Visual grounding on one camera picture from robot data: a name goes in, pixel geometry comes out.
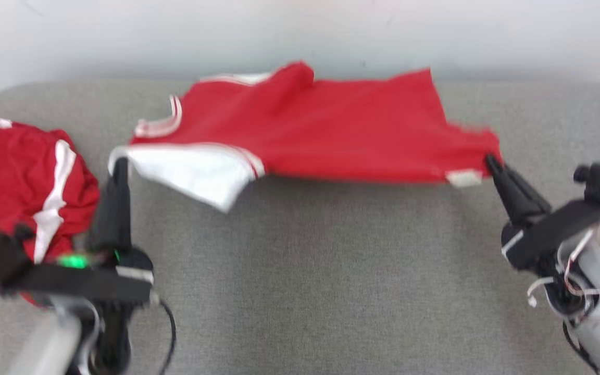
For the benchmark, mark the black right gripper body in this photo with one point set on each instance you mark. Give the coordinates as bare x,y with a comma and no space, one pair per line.
539,239

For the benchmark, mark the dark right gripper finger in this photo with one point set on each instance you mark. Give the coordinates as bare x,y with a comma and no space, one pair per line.
532,195
516,205

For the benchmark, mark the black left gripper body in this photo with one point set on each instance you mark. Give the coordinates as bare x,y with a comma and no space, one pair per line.
97,284

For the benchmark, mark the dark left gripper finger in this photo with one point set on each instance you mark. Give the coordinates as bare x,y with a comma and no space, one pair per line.
115,219

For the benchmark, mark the red shorts with white stripes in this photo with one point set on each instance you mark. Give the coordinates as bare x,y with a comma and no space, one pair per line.
13,177

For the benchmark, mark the red jersey with white sleeves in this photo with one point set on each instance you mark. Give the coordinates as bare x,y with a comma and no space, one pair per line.
341,125

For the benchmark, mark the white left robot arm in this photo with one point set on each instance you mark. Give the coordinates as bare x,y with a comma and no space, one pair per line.
50,344

